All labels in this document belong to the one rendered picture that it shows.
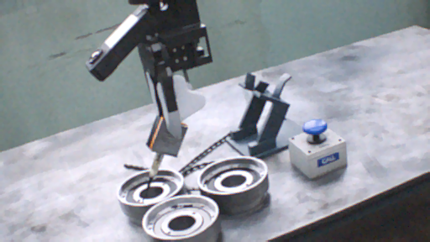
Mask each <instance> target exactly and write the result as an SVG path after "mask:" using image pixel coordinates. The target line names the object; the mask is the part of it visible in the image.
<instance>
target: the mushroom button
mask: <svg viewBox="0 0 430 242"><path fill-rule="evenodd" d="M327 129H328V125H327V124H326V122H325V121H324V120H321V119H312V120H309V121H307V122H305V123H304V124H303V125H302V132H303V133H304V134H312V138H313V139H319V134H321V133H325V131H326V130H327Z"/></svg>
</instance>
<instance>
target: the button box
mask: <svg viewBox="0 0 430 242"><path fill-rule="evenodd" d="M287 143H288V148H289V154H290V159H291V163H292V165H293V166H294V167H296V168H297V169H298V170H299V171H301V172H302V173H303V175H304V176H305V177H307V178H309V180H313V179H315V178H317V177H320V176H323V175H325V174H327V173H330V172H333V171H336V170H339V169H341V168H343V167H345V166H347V165H348V163H347V147H346V140H345V139H342V138H341V137H339V136H338V135H337V134H335V133H334V132H332V131H331V130H330V129H327V130H326V131H325V133H321V134H319V139H313V138H312V134H298V135H295V136H293V137H290V138H288V139H287Z"/></svg>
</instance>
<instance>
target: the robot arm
mask: <svg viewBox="0 0 430 242"><path fill-rule="evenodd" d="M160 2H161V4H160ZM128 4H129V5H140V4H144V6H139V8H138V9H136V10H135V11H134V12H133V13H132V14H131V15H130V16H129V17H128V19H127V20H126V21H125V22H124V23H123V24H122V25H121V26H120V27H119V28H118V29H117V30H116V31H115V32H113V34H112V35H111V36H110V37H109V39H108V40H106V41H105V43H104V44H103V45H102V46H101V47H100V48H98V49H97V50H95V51H94V52H93V53H92V55H91V57H90V58H89V59H88V60H87V62H86V68H87V69H88V72H89V73H91V74H92V75H93V77H95V78H96V79H97V80H98V81H100V82H103V81H104V80H105V79H106V78H107V77H110V76H111V74H113V72H114V71H115V70H116V69H117V68H118V66H119V64H120V63H121V62H122V61H123V60H124V59H125V58H126V57H127V56H128V55H129V54H130V53H131V52H132V51H133V50H134V48H135V47H137V48H138V52H139V57H140V60H141V61H142V67H143V70H144V75H145V78H146V80H147V86H148V88H149V92H150V96H151V97H152V99H153V102H154V105H155V111H156V112H157V114H158V115H161V116H164V117H165V123H166V128H167V130H168V131H169V132H170V133H171V134H172V135H173V136H174V137H175V138H177V139H181V122H182V121H183V120H185V119H186V118H188V117H190V115H192V114H194V113H195V112H198V111H199V110H201V109H202V108H203V107H204V105H205V103H206V98H205V96H204V94H203V93H202V92H194V91H192V87H191V84H190V83H188V82H186V80H185V79H184V77H183V76H178V75H176V76H175V73H174V72H177V71H180V70H183V71H187V70H190V69H191V68H194V67H198V66H202V65H207V64H210V63H213V59H212V52H211V48H210V44H209V39H208V36H207V29H206V25H204V24H202V23H201V19H200V15H199V12H198V7H197V1H196V0H128ZM203 37H205V41H206V46H207V53H208V55H205V54H204V49H203V48H202V47H198V46H197V44H199V43H200V38H203ZM202 55H203V56H202Z"/></svg>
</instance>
